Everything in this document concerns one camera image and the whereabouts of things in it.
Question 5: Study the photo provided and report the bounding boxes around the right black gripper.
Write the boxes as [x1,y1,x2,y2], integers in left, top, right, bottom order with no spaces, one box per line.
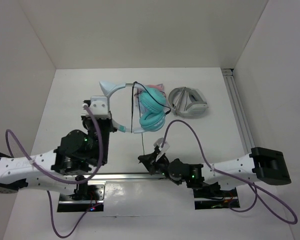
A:
[138,150,181,185]

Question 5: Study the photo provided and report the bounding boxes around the teal white cat-ear headphones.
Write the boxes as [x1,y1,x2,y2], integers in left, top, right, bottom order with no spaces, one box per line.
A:
[98,79,166,135]

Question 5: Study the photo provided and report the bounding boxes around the black headphone audio cable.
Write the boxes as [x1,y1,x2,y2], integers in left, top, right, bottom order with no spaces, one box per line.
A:
[129,80,171,157]

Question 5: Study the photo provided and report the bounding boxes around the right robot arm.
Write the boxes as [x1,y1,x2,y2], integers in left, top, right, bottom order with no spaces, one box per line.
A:
[137,147,292,196]

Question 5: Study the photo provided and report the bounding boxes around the pink blue cat-ear headphones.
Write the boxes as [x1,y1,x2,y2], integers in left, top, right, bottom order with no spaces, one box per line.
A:
[133,83,166,114]

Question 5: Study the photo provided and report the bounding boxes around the grey white headset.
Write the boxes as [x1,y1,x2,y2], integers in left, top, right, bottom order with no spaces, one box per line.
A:
[167,86,209,119]

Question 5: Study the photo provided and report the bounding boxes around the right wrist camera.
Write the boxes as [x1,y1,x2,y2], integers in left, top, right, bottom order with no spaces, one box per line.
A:
[153,137,170,160]

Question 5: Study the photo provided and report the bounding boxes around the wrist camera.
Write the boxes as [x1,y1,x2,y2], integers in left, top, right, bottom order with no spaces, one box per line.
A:
[82,95,110,119]
[153,137,170,160]

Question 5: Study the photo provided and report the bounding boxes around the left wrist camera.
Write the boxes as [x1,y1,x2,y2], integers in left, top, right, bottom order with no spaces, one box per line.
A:
[82,95,110,119]

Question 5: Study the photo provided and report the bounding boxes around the aluminium front rail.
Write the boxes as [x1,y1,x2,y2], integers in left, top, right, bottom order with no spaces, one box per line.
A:
[91,172,166,182]

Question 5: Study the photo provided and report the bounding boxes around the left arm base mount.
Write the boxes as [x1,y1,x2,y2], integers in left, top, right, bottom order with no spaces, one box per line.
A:
[57,176,106,213]

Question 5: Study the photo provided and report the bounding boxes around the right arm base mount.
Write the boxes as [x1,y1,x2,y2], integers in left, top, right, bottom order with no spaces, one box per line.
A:
[193,183,240,210]

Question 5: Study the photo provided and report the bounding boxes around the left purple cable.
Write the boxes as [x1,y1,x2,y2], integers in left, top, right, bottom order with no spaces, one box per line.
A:
[5,104,102,238]

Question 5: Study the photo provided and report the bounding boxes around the purple cable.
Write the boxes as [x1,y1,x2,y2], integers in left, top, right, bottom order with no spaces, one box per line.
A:
[5,104,102,238]
[162,119,298,225]

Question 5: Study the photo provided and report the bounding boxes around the aluminium side rail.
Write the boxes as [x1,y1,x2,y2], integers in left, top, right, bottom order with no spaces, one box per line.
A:
[221,68,256,154]

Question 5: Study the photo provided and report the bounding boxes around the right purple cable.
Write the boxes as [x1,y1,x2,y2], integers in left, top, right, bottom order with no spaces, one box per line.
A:
[162,119,298,225]

